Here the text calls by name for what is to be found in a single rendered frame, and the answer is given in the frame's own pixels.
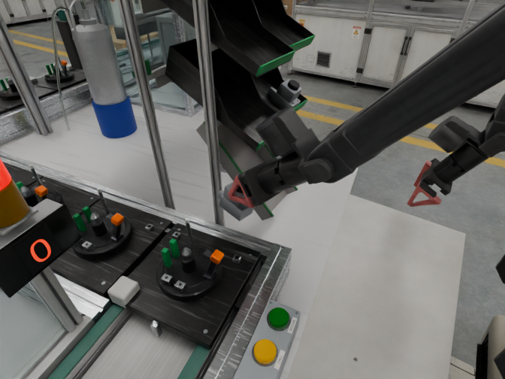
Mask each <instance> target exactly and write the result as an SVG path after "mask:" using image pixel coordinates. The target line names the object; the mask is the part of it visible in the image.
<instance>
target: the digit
mask: <svg viewBox="0 0 505 379"><path fill-rule="evenodd" d="M13 248H14V249H15V251H16V252H17V254H18V255H19V256H20V258H21V260H22V261H23V262H24V263H25V265H26V266H27V268H28V269H29V270H30V272H31V273H32V275H34V274H36V273H37V272H38V271H40V270H41V269H42V268H43V267H44V266H45V265H46V264H47V263H49V262H50V261H51V260H52V259H54V258H55V257H56V256H58V255H59V254H60V253H61V252H62V251H61V249H60V247H59V245H58V244H57V242H56V240H55V238H54V237H53V235H52V233H51V231H50V230H49V228H48V226H47V224H44V225H43V226H42V227H40V228H39V229H37V230H36V231H34V232H33V233H32V234H31V235H29V236H28V237H26V238H25V239H23V240H22V241H21V242H20V243H18V244H17V245H15V246H14V247H13Z"/></svg>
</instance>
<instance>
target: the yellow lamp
mask: <svg viewBox="0 0 505 379"><path fill-rule="evenodd" d="M28 212H29V206H28V204H27V203H26V200H25V199H24V198H23V196H22V194H21V192H20V191H19V189H18V188H17V185H16V184H15V183H14V180H13V179H12V178H11V182H10V183H9V184H8V185H7V186H6V187H5V188H4V189H2V190H0V228H4V227H6V226H10V225H13V224H15V223H17V222H19V221H20V220H21V219H22V218H24V217H25V216H26V215H27V213H28Z"/></svg>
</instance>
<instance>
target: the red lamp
mask: <svg viewBox="0 0 505 379"><path fill-rule="evenodd" d="M10 182H11V176H10V174H9V172H8V170H7V169H6V168H5V165H4V164H3V162H2V161H1V159H0V190H3V189H4V188H5V187H6V186H7V185H8V184H9V183H10Z"/></svg>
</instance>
